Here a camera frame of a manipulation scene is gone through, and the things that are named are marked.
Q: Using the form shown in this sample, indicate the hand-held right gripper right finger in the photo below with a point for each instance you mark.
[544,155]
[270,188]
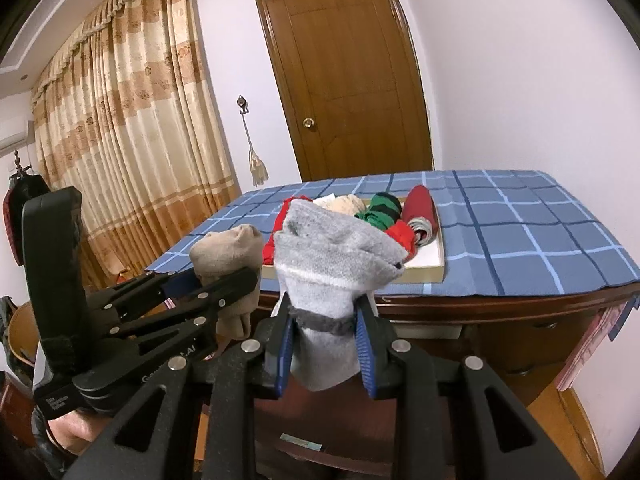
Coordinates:
[365,355]

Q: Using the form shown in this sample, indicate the curtain tieback tassel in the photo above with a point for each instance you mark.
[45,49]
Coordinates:
[257,167]

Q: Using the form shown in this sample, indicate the white air conditioner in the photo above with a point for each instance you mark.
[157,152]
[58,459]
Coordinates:
[15,135]

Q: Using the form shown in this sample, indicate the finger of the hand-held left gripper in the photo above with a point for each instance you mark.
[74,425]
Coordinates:
[165,330]
[140,287]

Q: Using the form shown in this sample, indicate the dark hanging bag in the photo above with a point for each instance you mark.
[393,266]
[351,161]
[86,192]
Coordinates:
[20,195]

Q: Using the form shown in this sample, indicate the wooden chair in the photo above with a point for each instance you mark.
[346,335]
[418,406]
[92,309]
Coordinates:
[22,330]

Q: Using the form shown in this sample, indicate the person's left hand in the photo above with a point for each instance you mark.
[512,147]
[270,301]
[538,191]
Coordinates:
[75,430]

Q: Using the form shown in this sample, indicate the blue plaid tablecloth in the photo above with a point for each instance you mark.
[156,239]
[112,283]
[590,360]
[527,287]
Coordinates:
[525,220]

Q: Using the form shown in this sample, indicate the person's left forearm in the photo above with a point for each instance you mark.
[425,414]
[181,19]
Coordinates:
[47,455]

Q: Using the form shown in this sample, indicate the dark wooden desk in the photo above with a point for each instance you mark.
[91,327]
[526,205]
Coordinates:
[500,305]

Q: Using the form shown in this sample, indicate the brown wooden door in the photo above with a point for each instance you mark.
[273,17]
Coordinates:
[350,85]

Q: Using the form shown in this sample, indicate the beige shallow tray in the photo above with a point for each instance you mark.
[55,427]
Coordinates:
[425,265]

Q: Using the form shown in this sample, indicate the green black striped sock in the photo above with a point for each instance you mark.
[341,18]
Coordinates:
[380,210]

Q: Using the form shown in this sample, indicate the large beige ribbed sock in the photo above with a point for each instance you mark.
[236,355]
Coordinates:
[347,206]

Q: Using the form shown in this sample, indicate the red grey sock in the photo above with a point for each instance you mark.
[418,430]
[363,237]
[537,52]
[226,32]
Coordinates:
[420,205]

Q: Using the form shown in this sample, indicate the white underwear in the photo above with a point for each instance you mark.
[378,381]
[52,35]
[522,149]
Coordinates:
[324,201]

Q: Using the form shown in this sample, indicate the paper label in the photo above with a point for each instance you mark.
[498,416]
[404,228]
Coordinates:
[301,441]

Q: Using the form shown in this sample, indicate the small wooden drawer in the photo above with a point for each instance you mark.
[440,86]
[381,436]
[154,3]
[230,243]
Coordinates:
[530,382]
[540,340]

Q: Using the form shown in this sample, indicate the red knit sock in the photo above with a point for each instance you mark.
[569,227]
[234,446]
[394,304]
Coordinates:
[397,232]

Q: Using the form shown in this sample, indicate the bright red underwear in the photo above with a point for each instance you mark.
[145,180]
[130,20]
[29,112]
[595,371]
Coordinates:
[269,252]

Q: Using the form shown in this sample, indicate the pink striped cloth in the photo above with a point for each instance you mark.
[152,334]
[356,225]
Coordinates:
[587,350]

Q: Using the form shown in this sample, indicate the brass door knob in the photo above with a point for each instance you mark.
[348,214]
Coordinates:
[308,122]

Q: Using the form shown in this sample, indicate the beige patterned curtain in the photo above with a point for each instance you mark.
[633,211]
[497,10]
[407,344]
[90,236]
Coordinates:
[130,110]

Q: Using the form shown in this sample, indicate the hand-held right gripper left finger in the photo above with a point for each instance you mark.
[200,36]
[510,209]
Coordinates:
[282,355]

